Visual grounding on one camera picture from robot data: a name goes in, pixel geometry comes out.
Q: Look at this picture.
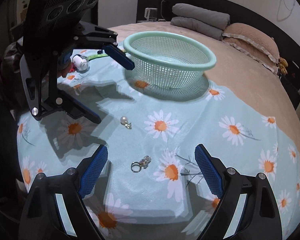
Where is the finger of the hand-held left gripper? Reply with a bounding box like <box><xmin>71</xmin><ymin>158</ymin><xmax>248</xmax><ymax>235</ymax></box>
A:
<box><xmin>65</xmin><ymin>22</ymin><xmax>135</xmax><ymax>71</ymax></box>
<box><xmin>19</xmin><ymin>54</ymin><xmax>102</xmax><ymax>124</ymax></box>

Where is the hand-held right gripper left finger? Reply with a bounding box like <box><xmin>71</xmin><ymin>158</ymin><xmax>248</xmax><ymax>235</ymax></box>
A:
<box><xmin>19</xmin><ymin>144</ymin><xmax>108</xmax><ymax>240</ymax></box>

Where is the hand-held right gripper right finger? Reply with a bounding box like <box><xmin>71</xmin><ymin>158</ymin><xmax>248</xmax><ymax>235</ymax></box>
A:
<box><xmin>194</xmin><ymin>144</ymin><xmax>282</xmax><ymax>240</ymax></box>

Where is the silver crystal ring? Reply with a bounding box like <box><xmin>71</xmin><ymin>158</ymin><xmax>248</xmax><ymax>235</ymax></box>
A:
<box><xmin>130</xmin><ymin>155</ymin><xmax>152</xmax><ymax>173</ymax></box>

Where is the green plastic mesh basket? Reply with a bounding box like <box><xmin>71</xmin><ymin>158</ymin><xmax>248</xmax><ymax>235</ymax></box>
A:
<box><xmin>123</xmin><ymin>31</ymin><xmax>217</xmax><ymax>90</ymax></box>

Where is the pearl earring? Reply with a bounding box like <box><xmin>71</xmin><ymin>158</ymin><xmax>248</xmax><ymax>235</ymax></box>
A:
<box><xmin>120</xmin><ymin>115</ymin><xmax>133</xmax><ymax>130</ymax></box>

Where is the person's left hand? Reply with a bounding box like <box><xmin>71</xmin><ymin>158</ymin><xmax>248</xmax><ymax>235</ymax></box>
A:
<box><xmin>57</xmin><ymin>60</ymin><xmax>72</xmax><ymax>78</ymax></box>

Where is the small white round device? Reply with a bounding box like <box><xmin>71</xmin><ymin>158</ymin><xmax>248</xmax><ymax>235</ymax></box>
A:
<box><xmin>72</xmin><ymin>54</ymin><xmax>90</xmax><ymax>72</ymax></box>

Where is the daisy print blue cloth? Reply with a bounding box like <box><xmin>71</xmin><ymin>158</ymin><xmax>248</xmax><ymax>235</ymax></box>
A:
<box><xmin>16</xmin><ymin>47</ymin><xmax>300</xmax><ymax>240</ymax></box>

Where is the small white appliance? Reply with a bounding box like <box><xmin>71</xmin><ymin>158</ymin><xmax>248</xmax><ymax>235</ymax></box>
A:
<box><xmin>144</xmin><ymin>7</ymin><xmax>159</xmax><ymax>22</ymax></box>

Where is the grey folded blanket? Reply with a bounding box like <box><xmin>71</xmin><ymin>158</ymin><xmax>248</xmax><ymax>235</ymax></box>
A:
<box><xmin>172</xmin><ymin>3</ymin><xmax>231</xmax><ymax>30</ymax></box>
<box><xmin>170</xmin><ymin>17</ymin><xmax>224</xmax><ymax>41</ymax></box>

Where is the beige frilled pillow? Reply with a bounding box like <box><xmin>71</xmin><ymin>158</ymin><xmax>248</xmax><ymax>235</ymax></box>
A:
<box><xmin>222</xmin><ymin>22</ymin><xmax>280</xmax><ymax>62</ymax></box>
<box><xmin>221</xmin><ymin>37</ymin><xmax>278</xmax><ymax>74</ymax></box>

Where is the brown teddy bear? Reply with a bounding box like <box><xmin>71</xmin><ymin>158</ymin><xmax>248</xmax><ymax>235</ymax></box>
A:
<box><xmin>277</xmin><ymin>57</ymin><xmax>289</xmax><ymax>76</ymax></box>

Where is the green lanyard strap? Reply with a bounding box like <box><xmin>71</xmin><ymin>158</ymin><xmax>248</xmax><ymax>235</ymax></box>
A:
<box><xmin>86</xmin><ymin>51</ymin><xmax>127</xmax><ymax>62</ymax></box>

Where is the white power cable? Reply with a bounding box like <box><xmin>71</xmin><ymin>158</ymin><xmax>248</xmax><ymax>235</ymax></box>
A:
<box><xmin>276</xmin><ymin>0</ymin><xmax>297</xmax><ymax>22</ymax></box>

